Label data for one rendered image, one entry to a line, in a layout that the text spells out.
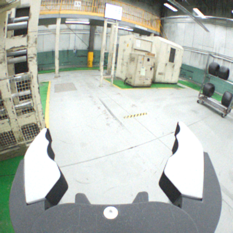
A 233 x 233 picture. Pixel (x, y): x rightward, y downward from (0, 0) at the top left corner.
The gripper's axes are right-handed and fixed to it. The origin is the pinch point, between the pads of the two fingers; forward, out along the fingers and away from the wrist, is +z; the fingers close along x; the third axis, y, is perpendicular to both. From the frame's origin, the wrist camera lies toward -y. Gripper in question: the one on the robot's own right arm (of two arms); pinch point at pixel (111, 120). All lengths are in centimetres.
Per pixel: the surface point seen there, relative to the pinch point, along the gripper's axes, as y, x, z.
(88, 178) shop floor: 103, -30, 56
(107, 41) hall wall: -118, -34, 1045
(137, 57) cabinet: 6, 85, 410
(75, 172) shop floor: 101, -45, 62
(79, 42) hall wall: -126, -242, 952
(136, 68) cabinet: 47, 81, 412
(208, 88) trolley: 83, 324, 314
